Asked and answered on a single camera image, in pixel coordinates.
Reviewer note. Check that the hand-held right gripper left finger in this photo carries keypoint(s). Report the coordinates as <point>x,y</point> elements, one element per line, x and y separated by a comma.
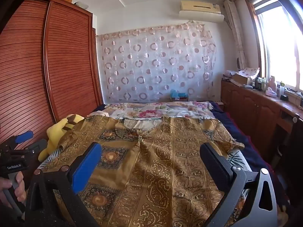
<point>85,167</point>

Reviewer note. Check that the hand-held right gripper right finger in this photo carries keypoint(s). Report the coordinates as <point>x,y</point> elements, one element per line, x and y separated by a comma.
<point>213,165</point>

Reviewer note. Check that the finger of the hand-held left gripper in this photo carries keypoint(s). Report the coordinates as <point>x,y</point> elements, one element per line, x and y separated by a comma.
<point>37,146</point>
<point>23,136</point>

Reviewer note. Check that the golden patterned garment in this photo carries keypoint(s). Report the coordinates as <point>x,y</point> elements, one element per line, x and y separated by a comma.
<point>153,170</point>

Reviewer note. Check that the person's left hand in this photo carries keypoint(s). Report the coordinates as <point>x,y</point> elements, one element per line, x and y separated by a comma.
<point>20,186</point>

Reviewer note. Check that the yellow plush toy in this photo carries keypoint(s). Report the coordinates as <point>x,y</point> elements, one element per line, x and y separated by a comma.
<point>55,134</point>

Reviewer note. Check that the palm leaf printed bedsheet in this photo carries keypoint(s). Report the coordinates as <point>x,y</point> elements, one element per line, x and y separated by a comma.
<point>238,158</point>

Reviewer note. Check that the navy blue blanket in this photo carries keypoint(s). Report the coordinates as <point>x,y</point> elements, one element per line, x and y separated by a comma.
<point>251,141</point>

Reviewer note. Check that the low wooden cabinet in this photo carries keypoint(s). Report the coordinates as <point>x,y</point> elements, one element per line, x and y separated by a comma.
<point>251,113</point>

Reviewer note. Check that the wooden louvered wardrobe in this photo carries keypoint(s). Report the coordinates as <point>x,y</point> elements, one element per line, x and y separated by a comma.
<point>47,63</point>

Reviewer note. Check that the blue toy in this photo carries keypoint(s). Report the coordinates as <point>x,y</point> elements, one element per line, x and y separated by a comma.
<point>177,95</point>

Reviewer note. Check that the floral quilt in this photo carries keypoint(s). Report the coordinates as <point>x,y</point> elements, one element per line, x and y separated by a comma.
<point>151,110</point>

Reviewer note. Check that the cardboard box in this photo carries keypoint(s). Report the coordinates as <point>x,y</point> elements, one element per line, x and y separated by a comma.
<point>241,80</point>

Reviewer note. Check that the small black box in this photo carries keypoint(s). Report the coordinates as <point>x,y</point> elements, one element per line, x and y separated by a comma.
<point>284,97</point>

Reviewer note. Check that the white bottle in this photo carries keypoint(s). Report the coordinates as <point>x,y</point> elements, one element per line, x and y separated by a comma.
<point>282,89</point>

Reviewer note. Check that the grey round object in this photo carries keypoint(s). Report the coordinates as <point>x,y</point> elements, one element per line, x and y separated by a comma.
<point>238,63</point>

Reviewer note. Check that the circle-patterned sheer curtain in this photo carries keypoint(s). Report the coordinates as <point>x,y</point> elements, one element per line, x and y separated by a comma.
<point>153,63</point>

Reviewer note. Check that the patterned window curtain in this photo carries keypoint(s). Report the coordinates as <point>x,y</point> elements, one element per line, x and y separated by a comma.
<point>236,33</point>

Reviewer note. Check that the wooden framed window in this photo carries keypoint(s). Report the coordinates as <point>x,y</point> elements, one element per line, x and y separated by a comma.
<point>281,40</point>

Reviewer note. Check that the white storage box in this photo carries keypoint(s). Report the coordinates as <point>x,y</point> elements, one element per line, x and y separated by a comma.
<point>80,4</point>

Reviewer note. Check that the beige air conditioner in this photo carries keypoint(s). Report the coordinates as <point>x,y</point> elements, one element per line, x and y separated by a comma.
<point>201,10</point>

